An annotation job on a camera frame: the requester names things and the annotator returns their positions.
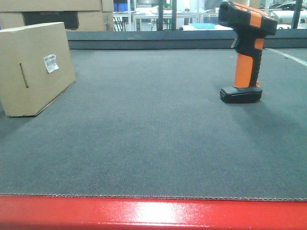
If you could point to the brown cardboard package box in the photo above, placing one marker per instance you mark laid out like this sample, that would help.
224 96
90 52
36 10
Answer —
26 87

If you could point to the orange black barcode scanner gun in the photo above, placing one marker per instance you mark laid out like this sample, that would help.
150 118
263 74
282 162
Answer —
251 27

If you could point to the dark grey table mat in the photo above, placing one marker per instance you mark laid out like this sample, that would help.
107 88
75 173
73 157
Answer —
150 123

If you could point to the blue storage bins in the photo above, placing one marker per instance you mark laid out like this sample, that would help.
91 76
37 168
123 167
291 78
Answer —
120 7

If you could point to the stacked cardboard boxes background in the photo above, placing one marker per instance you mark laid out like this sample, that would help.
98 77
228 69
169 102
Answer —
77 15

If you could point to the blue plastic tray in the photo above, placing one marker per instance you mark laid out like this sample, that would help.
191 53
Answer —
202 26

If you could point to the red metal table frame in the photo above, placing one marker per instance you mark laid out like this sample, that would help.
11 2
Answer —
88 213

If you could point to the white barcode label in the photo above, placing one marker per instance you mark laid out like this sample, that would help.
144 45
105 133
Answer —
50 63

